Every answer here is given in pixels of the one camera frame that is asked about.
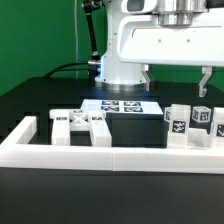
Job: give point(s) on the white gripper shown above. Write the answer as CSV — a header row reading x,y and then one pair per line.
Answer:
x,y
142,40

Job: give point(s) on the white chair seat part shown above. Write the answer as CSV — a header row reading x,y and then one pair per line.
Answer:
x,y
195,139

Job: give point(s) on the white chair back part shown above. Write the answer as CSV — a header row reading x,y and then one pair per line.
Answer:
x,y
66,121

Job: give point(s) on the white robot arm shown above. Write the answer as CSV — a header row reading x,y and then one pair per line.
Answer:
x,y
118,75

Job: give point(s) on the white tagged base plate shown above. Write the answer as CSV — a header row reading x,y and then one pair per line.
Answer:
x,y
103,107

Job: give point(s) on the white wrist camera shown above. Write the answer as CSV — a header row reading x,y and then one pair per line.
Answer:
x,y
138,6

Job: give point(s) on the white U-shaped fence frame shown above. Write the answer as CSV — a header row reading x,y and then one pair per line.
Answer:
x,y
16,151

